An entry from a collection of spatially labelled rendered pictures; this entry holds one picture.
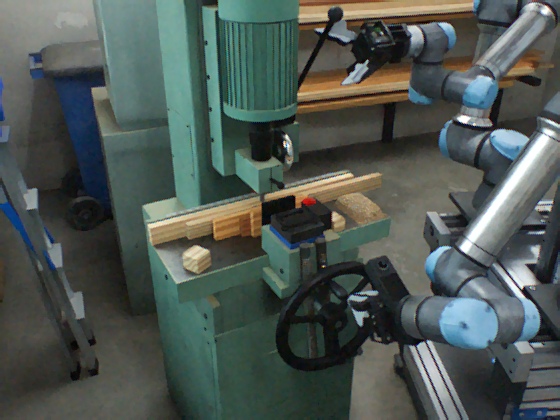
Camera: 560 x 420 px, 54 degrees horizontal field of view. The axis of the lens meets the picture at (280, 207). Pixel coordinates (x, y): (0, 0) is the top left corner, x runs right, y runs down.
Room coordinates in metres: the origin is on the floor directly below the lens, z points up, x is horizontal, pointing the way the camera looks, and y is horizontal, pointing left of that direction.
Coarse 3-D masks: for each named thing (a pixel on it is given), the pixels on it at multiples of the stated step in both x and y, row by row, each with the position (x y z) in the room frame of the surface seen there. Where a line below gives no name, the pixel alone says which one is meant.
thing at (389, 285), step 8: (384, 256) 0.86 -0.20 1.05; (368, 264) 0.84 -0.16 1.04; (376, 264) 0.83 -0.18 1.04; (384, 264) 0.84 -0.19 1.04; (392, 264) 0.84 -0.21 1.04; (368, 272) 0.83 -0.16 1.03; (376, 272) 0.82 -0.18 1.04; (384, 272) 0.82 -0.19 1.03; (392, 272) 0.83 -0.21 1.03; (376, 280) 0.81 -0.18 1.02; (384, 280) 0.81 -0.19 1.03; (392, 280) 0.81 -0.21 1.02; (400, 280) 0.82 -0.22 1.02; (376, 288) 0.81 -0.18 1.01; (384, 288) 0.79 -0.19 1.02; (392, 288) 0.80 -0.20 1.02; (400, 288) 0.80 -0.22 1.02; (384, 296) 0.79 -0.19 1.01; (392, 296) 0.78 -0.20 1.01; (400, 296) 0.78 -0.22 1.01; (392, 304) 0.77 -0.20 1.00; (392, 312) 0.76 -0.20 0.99
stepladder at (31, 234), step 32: (0, 96) 1.59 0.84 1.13; (0, 128) 1.56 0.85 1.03; (0, 160) 1.53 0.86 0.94; (0, 192) 1.53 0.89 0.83; (32, 192) 1.69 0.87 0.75; (32, 224) 1.57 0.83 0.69; (32, 256) 1.56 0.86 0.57; (64, 288) 1.61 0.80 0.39; (64, 320) 1.58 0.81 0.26; (64, 352) 1.55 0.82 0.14
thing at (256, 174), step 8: (240, 152) 1.30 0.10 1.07; (248, 152) 1.30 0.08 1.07; (240, 160) 1.28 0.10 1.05; (248, 160) 1.25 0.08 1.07; (272, 160) 1.25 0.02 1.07; (240, 168) 1.29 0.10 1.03; (248, 168) 1.24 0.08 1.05; (256, 168) 1.21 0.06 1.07; (264, 168) 1.20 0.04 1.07; (272, 168) 1.21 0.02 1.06; (280, 168) 1.22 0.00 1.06; (240, 176) 1.29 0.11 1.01; (248, 176) 1.24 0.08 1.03; (256, 176) 1.20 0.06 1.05; (264, 176) 1.20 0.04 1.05; (272, 176) 1.21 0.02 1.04; (280, 176) 1.22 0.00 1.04; (248, 184) 1.25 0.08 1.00; (256, 184) 1.20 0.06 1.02; (264, 184) 1.20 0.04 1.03; (272, 184) 1.21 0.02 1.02; (264, 192) 1.20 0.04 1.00
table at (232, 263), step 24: (192, 240) 1.14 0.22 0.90; (240, 240) 1.14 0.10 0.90; (360, 240) 1.21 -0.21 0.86; (168, 264) 1.04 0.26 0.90; (216, 264) 1.04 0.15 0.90; (240, 264) 1.04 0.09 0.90; (264, 264) 1.07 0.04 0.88; (192, 288) 0.98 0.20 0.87; (216, 288) 1.01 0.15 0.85; (288, 288) 0.99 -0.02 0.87
